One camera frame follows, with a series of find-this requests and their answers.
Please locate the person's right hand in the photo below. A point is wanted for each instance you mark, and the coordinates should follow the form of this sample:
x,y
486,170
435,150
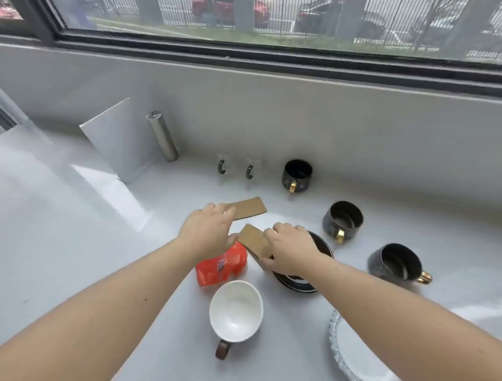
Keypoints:
x,y
292,247

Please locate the person's left hand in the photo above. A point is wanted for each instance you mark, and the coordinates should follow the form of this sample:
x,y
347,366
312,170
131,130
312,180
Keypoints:
x,y
206,231

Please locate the black saucer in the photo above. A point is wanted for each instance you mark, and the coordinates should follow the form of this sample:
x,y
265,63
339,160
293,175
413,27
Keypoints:
x,y
324,247

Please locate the orange snack packet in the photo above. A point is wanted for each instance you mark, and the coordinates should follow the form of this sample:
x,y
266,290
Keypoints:
x,y
210,272

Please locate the brown cardboard sleeve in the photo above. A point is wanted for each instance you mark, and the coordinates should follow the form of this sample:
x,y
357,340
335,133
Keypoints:
x,y
251,208
251,239

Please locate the white plate scalloped rim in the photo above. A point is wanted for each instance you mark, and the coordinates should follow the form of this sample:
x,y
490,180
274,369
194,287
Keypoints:
x,y
349,349

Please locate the person's left forearm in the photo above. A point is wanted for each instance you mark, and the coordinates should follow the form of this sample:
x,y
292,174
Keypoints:
x,y
110,314

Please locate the person's right forearm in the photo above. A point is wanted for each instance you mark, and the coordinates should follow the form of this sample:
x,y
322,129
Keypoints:
x,y
392,322

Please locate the steel cylinder grinder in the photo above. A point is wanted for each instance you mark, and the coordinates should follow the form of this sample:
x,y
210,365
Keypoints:
x,y
162,137

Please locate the white board stand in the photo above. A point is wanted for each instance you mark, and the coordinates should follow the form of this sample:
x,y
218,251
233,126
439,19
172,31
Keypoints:
x,y
117,137

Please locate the red car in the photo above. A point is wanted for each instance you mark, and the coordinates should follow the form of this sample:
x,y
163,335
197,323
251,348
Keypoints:
x,y
223,9

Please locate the dark car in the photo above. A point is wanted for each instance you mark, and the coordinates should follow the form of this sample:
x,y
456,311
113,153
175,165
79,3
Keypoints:
x,y
325,17

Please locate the black metal fence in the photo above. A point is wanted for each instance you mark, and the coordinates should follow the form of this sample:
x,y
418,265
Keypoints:
x,y
392,23

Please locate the dark window frame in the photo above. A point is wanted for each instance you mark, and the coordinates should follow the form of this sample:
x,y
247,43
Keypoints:
x,y
235,55

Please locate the grey side window frame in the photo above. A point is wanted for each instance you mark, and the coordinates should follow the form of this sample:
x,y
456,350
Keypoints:
x,y
8,114

